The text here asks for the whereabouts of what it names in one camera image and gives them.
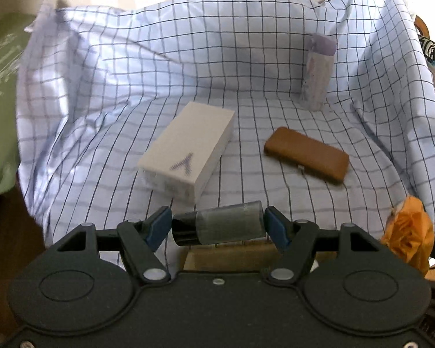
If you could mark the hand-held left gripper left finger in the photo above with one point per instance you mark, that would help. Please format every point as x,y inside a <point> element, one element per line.
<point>158,228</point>

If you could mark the white cardboard box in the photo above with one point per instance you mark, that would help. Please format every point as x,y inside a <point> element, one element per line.
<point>188,141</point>

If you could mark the black and white striped cloth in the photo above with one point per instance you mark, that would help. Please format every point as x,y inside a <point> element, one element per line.
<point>429,47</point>

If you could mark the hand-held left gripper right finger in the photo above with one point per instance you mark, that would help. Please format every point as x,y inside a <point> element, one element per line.
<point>277,228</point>

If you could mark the checked bed sheet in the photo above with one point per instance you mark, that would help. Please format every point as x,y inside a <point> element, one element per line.
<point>112,79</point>

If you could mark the grey bottle with black cap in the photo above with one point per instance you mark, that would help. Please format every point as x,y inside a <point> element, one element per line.
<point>232,224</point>

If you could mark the green printed pillow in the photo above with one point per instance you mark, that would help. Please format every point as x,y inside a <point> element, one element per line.
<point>0,116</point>

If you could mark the orange gathered cloth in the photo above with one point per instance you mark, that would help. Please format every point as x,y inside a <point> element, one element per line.
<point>409,235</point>

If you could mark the brown leather case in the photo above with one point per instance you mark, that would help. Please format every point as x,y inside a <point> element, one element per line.
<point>308,154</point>

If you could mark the purple lidded bottle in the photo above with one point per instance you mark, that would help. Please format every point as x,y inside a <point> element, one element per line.
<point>317,76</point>

